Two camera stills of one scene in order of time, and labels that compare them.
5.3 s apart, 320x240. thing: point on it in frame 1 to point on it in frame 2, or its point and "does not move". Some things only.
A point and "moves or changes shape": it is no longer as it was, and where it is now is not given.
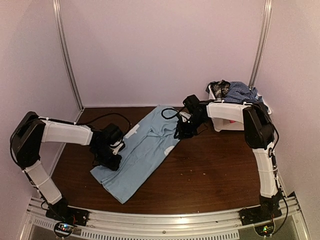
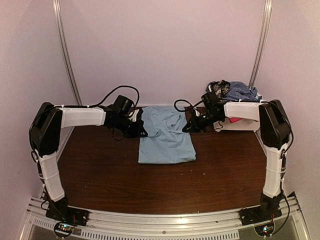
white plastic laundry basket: [227, 116] does not move
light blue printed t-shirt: [146, 145] moves or changes shape
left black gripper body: [105, 159] to [129, 130]
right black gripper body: [190, 129] to [206, 121]
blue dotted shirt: [239, 92] does not move
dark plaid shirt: [219, 88] does not move
